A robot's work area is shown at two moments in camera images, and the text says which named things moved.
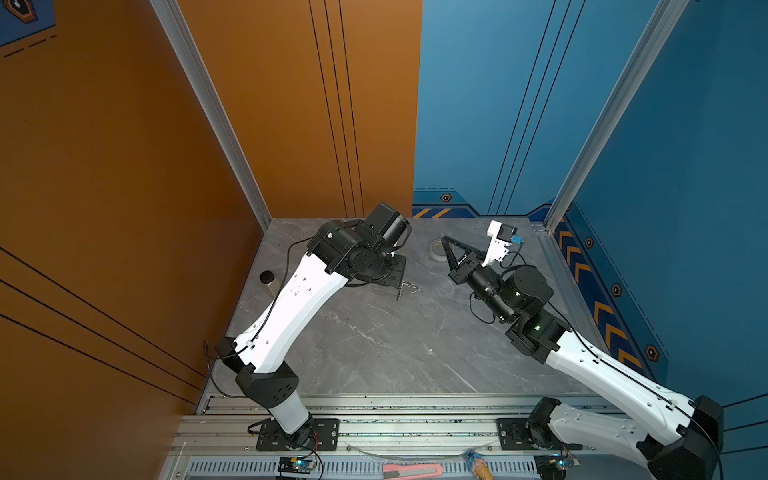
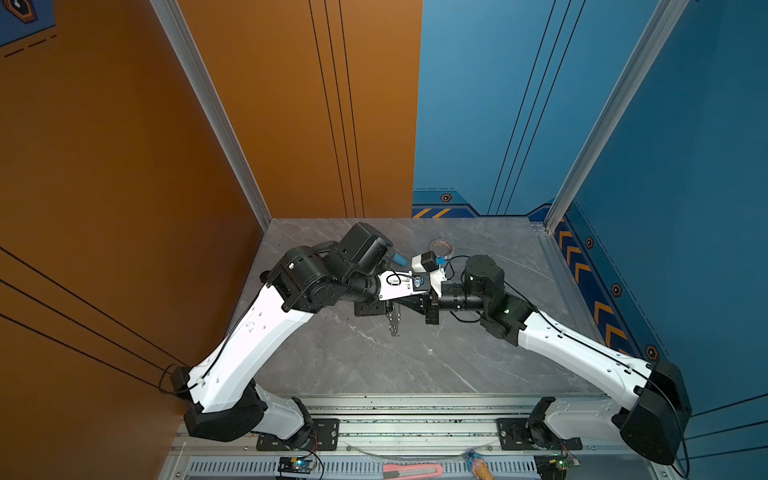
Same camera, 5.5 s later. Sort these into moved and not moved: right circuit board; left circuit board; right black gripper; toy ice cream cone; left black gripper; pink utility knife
Moved: right black gripper; left black gripper
Not moved: toy ice cream cone; right circuit board; pink utility knife; left circuit board
